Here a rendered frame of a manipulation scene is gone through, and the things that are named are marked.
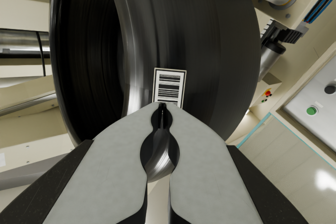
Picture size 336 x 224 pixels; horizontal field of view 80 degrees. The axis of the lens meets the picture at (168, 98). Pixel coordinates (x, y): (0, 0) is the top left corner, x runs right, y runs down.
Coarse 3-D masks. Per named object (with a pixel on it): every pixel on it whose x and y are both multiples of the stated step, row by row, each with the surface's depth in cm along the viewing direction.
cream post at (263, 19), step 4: (256, 12) 53; (260, 12) 54; (260, 16) 56; (264, 16) 57; (268, 16) 58; (260, 20) 57; (264, 20) 58; (268, 20) 60; (260, 24) 59; (264, 24) 60; (260, 28) 60; (260, 32) 62; (156, 180) 111; (148, 184) 107; (152, 184) 112; (148, 188) 113; (148, 192) 119
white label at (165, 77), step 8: (160, 72) 25; (168, 72) 25; (176, 72) 25; (184, 72) 25; (160, 80) 25; (168, 80) 25; (176, 80) 25; (184, 80) 25; (160, 88) 26; (168, 88) 26; (176, 88) 26; (152, 96) 26; (160, 96) 26; (168, 96) 26; (176, 96) 26; (176, 104) 26
